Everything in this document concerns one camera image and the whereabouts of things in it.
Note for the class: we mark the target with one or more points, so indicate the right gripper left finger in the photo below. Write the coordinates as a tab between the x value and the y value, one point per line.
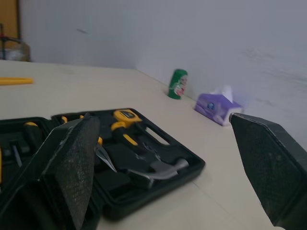
69	167

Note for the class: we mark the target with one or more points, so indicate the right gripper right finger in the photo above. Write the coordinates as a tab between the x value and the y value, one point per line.
268	165

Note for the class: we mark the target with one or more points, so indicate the black tool case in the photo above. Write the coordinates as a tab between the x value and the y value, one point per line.
134	167

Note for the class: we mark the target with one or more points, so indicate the loose yellow tool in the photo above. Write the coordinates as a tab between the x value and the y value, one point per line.
15	81

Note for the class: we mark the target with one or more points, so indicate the yellow tape measure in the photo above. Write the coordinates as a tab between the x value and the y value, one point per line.
125	114

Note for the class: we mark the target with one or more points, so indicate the purple tissue box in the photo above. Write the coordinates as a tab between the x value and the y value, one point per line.
217	107

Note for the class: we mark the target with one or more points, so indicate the green drink can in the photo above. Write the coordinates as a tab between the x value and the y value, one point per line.
178	83

